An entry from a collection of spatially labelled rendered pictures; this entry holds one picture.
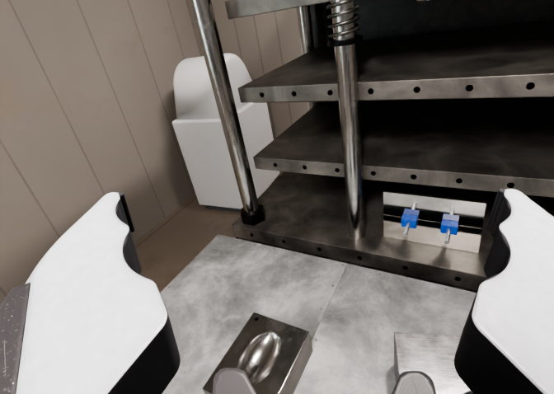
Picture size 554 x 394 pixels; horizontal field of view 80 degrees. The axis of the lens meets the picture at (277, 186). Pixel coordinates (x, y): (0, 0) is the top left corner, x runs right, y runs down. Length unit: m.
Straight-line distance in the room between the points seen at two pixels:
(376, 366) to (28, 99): 2.28
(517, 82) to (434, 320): 0.57
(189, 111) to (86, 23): 0.85
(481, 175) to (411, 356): 0.51
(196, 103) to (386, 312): 2.08
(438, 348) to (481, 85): 0.58
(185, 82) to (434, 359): 2.35
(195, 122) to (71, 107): 0.80
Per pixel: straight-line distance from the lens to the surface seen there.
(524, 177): 1.02
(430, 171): 1.02
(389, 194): 1.07
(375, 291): 0.97
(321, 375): 0.84
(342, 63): 0.91
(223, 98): 1.11
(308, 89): 1.02
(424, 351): 0.74
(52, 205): 2.59
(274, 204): 1.39
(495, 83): 0.93
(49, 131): 2.55
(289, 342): 0.80
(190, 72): 2.65
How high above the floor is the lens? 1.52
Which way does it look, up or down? 29 degrees down
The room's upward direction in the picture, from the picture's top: 11 degrees counter-clockwise
